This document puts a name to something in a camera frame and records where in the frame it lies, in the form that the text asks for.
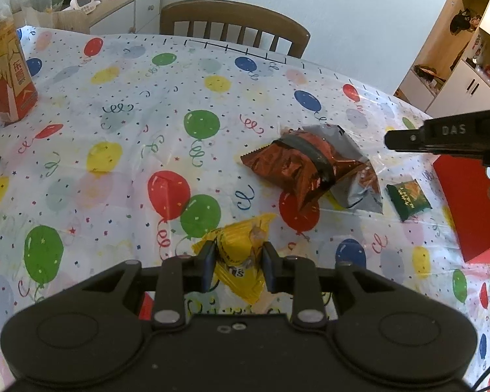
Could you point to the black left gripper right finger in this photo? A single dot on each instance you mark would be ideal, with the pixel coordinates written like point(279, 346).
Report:
point(298, 277)

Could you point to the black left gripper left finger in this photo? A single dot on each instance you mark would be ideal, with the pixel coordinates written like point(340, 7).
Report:
point(179, 276)

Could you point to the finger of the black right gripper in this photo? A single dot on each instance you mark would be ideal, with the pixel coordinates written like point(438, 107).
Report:
point(462, 135)

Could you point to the yellow candy packet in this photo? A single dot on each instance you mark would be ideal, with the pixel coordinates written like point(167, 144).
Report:
point(239, 253)

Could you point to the green small snack packet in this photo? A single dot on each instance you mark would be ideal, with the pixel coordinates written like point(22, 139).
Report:
point(408, 199)

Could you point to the brown red foil snack bag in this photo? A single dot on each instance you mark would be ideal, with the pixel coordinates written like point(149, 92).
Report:
point(287, 169)

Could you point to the red white cardboard box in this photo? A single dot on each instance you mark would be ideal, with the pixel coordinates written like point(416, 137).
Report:
point(465, 186)

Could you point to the grey plastic bag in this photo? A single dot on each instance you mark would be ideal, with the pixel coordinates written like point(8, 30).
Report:
point(342, 168)

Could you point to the balloon pattern tablecloth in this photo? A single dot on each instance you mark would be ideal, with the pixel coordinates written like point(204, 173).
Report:
point(133, 152)

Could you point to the orange labelled plastic jar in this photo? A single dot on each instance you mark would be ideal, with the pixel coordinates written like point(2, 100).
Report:
point(18, 94)

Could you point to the brown wooden chair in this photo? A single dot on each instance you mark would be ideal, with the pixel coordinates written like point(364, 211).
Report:
point(245, 16)

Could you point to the wooden white sideboard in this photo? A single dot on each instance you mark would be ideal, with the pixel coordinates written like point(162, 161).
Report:
point(109, 18)

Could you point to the white toy phone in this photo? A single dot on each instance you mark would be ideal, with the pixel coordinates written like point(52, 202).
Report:
point(86, 6)

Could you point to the white wall cabinets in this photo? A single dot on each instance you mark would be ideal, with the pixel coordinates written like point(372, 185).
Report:
point(451, 74)

